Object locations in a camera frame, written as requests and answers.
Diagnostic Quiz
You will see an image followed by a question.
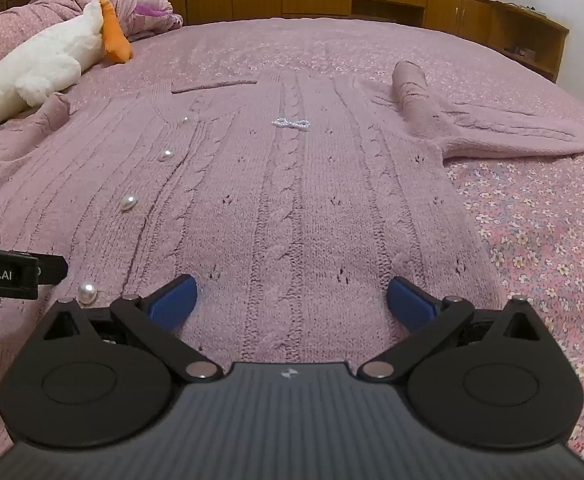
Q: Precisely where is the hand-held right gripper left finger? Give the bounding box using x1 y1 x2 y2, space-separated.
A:
42 274 223 386

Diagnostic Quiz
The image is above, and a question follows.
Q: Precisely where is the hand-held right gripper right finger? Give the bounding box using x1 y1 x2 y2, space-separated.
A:
359 276 545 386

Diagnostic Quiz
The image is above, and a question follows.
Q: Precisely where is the pink cable knit sweater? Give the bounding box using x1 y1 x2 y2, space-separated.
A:
0 60 584 466

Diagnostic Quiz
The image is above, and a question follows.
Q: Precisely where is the pink floral duvet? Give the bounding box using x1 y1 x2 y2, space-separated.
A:
0 0 185 97

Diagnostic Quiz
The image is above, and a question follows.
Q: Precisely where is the white plush goose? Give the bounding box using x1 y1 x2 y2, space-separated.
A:
0 0 133 142

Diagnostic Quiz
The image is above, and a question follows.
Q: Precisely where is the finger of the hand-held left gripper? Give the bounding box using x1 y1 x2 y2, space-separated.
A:
36 255 69 286

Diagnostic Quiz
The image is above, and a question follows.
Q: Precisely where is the pink floral bed sheet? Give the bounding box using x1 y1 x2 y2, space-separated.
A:
0 17 584 471

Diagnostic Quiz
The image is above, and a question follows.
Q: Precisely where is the purple patterned pillow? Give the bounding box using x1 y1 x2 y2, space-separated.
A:
132 0 183 20

